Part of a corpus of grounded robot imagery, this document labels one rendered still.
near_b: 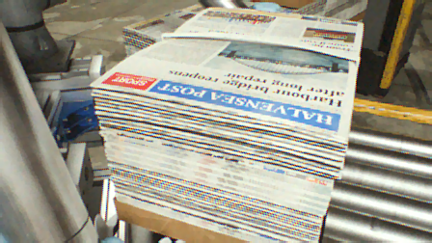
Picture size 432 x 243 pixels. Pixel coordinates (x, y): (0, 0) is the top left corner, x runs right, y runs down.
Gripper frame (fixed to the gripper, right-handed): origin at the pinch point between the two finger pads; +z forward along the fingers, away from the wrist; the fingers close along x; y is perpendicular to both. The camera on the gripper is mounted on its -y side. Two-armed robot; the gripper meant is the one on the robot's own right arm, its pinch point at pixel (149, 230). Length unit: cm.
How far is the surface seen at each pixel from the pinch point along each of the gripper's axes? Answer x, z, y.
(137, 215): 1.0, -0.9, 3.8
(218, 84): -9.2, 4.1, 24.0
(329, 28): -18.6, 29.4, 23.9
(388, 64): -50, 216, -52
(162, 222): -3.1, -1.0, 4.2
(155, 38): 36, 66, 3
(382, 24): -42, 234, -32
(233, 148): -12.8, -0.9, 19.4
